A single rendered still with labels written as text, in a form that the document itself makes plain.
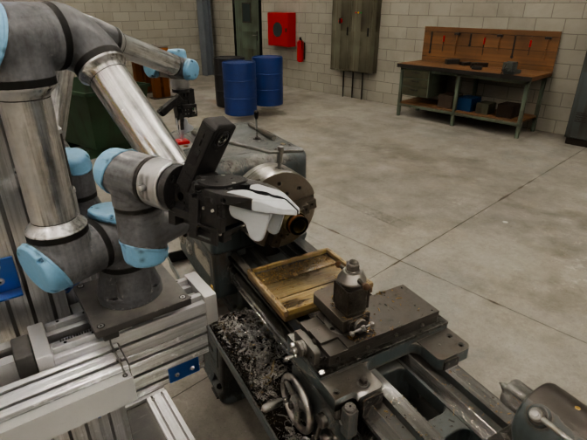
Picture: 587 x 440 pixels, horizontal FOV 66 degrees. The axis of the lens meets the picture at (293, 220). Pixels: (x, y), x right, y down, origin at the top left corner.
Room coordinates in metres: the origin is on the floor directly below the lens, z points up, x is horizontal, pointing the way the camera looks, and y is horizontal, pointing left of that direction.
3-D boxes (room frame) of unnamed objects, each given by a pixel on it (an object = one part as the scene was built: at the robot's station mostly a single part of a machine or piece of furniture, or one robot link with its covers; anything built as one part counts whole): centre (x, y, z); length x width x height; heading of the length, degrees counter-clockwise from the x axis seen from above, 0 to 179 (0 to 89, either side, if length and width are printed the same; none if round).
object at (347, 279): (1.06, -0.16, 1.13); 0.08 x 0.08 x 0.03
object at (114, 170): (0.68, 0.26, 1.56); 0.11 x 0.08 x 0.09; 56
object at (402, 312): (1.08, -0.22, 0.95); 0.43 x 0.17 x 0.05; 119
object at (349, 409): (0.83, -0.14, 0.84); 0.04 x 0.04 x 0.10; 29
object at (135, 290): (0.94, 0.40, 1.21); 0.15 x 0.15 x 0.10
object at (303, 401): (0.95, -0.05, 0.75); 0.27 x 0.10 x 0.23; 29
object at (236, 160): (1.99, 0.28, 1.06); 0.59 x 0.48 x 0.39; 29
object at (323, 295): (1.08, -0.15, 0.99); 0.20 x 0.10 x 0.05; 29
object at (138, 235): (0.69, 0.24, 1.46); 0.11 x 0.08 x 0.11; 147
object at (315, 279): (1.41, -0.06, 0.89); 0.36 x 0.30 x 0.04; 119
